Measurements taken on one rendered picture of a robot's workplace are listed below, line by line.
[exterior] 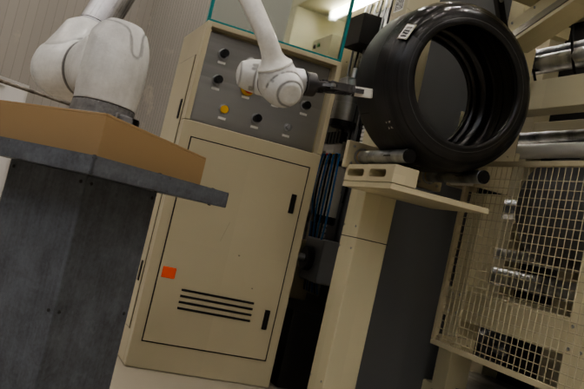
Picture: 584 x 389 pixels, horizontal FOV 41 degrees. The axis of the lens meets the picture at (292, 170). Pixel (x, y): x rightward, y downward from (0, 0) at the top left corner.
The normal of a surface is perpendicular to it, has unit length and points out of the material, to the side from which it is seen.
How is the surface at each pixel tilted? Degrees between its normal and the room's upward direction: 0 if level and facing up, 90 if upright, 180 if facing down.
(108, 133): 90
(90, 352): 90
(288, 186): 90
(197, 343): 90
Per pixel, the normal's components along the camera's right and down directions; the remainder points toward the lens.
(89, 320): 0.86, 0.16
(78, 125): -0.47, -0.18
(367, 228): 0.35, 0.00
